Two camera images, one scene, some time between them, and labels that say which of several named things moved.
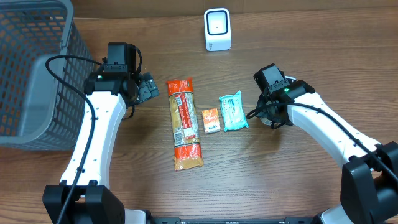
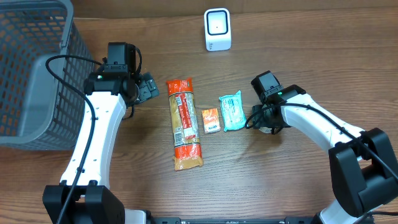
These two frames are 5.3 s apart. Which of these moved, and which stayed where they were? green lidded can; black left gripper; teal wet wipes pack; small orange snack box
Moved: green lidded can
Stayed: small orange snack box; black left gripper; teal wet wipes pack
